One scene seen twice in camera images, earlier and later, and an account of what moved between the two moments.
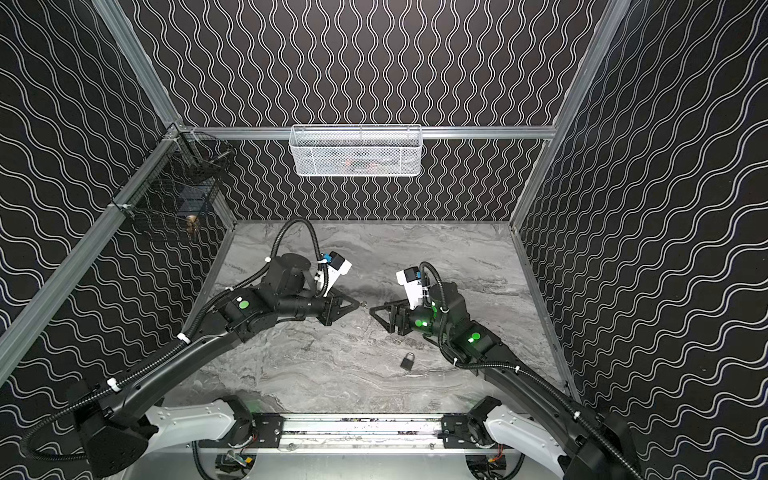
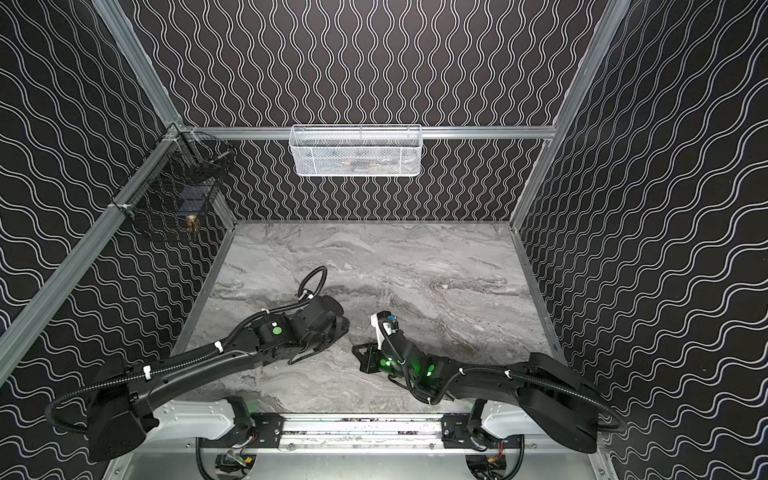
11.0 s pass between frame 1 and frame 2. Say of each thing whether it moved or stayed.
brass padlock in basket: stayed
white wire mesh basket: stayed
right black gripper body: moved
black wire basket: stayed
